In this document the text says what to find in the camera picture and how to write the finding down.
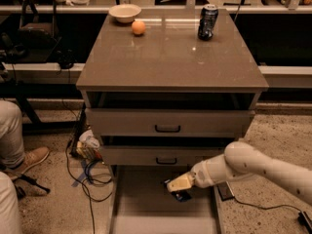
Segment person leg beige trousers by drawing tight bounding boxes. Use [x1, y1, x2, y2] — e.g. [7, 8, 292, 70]
[0, 100, 25, 169]

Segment black headphones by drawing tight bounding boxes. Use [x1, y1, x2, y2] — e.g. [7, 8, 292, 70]
[57, 50, 76, 69]

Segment top grey drawer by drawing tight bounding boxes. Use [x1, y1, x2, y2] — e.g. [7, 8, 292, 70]
[86, 108, 254, 138]

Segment middle grey drawer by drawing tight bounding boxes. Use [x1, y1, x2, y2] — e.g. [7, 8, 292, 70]
[100, 146, 224, 166]

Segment orange fruit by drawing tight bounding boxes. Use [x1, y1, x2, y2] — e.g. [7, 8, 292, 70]
[132, 20, 145, 36]

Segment black chair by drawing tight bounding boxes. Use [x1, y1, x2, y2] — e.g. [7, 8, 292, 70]
[17, 0, 61, 62]

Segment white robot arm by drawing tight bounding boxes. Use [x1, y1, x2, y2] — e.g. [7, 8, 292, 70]
[167, 141, 312, 205]

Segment black floor box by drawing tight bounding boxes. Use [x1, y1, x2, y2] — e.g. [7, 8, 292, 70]
[217, 182, 235, 201]

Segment tan shoe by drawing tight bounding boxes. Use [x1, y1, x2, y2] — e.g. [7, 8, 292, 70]
[14, 147, 50, 174]

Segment dark blue snack bar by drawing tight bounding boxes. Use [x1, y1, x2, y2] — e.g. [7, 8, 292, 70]
[164, 179, 191, 203]

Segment grey drawer cabinet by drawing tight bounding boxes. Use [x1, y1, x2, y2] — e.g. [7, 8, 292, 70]
[75, 8, 270, 168]

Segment dark blue soda can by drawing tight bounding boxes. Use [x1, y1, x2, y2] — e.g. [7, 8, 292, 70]
[198, 4, 218, 41]

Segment white ceramic bowl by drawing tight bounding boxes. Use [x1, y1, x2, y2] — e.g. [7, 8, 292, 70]
[108, 4, 141, 23]

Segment open bottom grey drawer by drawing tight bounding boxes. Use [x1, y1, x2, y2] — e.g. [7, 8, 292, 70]
[107, 166, 224, 234]

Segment black floor cable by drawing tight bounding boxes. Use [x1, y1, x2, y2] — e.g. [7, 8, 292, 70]
[64, 136, 114, 234]

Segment crumpled snack bags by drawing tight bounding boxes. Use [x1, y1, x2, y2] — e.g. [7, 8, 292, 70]
[76, 130, 101, 161]

